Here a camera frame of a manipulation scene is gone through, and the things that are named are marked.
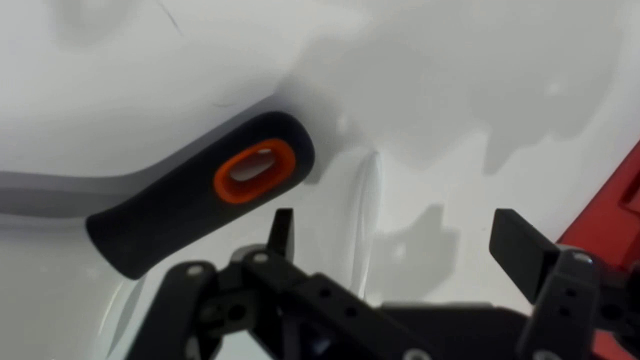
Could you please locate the crumpled red cloth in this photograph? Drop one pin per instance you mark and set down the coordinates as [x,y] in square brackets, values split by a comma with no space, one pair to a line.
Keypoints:
[610,227]

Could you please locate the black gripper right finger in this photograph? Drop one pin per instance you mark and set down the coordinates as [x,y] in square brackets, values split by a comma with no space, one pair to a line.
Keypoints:
[560,300]

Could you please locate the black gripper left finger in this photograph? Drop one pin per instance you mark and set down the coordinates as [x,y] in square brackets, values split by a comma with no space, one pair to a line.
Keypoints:
[301,300]

